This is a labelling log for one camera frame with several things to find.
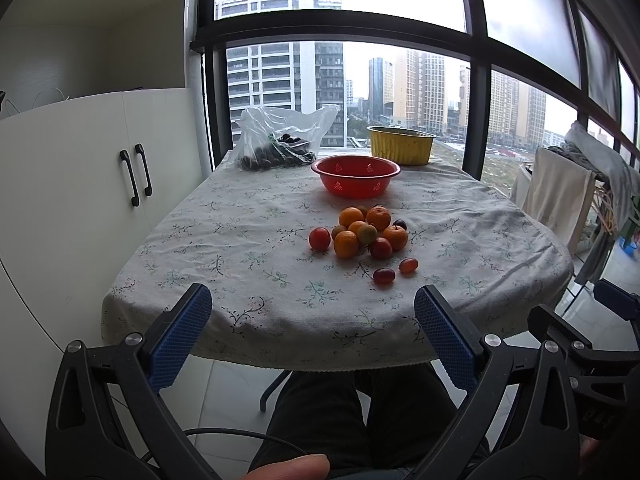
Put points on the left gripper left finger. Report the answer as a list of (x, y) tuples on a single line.
[(107, 419)]

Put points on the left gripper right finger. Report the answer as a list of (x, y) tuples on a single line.
[(517, 420)]

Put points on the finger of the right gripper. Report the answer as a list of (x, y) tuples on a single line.
[(624, 304), (557, 336)]

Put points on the red cherry tomato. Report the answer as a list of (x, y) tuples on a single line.
[(408, 266)]

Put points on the red grape tomato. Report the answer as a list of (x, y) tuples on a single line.
[(384, 277)]

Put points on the mandarin with stem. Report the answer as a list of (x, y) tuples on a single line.
[(396, 236)]

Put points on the small mandarin orange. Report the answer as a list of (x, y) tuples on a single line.
[(379, 217)]

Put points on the large smooth orange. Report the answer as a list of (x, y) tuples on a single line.
[(346, 244)]

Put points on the bumpy mandarin orange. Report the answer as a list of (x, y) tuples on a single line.
[(350, 215)]

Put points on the green-brown small fruit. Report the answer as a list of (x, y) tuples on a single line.
[(367, 234)]

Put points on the brown longan fruit back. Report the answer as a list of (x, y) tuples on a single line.
[(337, 230)]

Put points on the person right hand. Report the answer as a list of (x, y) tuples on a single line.
[(587, 446)]

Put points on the person left hand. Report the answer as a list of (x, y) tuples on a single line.
[(308, 467)]

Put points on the clothes drying rack with laundry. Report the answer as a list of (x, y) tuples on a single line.
[(569, 180)]

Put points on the yellow foil container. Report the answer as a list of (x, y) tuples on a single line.
[(406, 147)]

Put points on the red plastic colander bowl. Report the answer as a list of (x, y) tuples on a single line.
[(359, 177)]

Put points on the floral white tablecloth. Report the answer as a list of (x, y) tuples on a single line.
[(278, 303)]

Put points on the white cabinet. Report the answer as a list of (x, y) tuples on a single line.
[(68, 227)]

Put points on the clear plastic bag of fruit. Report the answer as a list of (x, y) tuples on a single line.
[(273, 137)]

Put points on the black cabinet handle left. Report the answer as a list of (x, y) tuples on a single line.
[(125, 159)]

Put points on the black cabinet handle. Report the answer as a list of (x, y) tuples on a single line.
[(125, 159), (140, 152)]

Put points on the black cabinet handle right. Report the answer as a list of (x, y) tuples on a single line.
[(140, 152)]

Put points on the black window frame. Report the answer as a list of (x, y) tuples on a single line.
[(485, 55)]

